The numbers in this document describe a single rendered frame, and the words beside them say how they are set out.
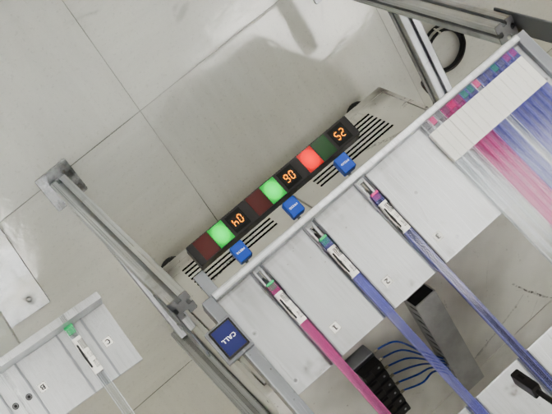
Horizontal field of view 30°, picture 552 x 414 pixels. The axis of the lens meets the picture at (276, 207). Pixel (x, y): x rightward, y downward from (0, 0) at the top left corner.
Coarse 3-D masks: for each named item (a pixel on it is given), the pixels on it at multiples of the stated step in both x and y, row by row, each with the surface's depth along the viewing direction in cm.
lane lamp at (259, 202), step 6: (258, 192) 165; (246, 198) 165; (252, 198) 165; (258, 198) 165; (264, 198) 165; (252, 204) 165; (258, 204) 165; (264, 204) 165; (270, 204) 165; (258, 210) 164; (264, 210) 164
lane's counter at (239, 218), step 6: (234, 210) 164; (240, 210) 164; (228, 216) 164; (234, 216) 164; (240, 216) 164; (246, 216) 164; (228, 222) 164; (234, 222) 164; (240, 222) 164; (246, 222) 164; (234, 228) 164; (240, 228) 164
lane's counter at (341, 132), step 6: (336, 126) 168; (342, 126) 168; (330, 132) 168; (336, 132) 168; (342, 132) 168; (348, 132) 168; (336, 138) 168; (342, 138) 168; (348, 138) 168; (342, 144) 168
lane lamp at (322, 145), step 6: (318, 138) 168; (324, 138) 168; (312, 144) 168; (318, 144) 168; (324, 144) 168; (330, 144) 168; (318, 150) 167; (324, 150) 167; (330, 150) 167; (336, 150) 167; (324, 156) 167
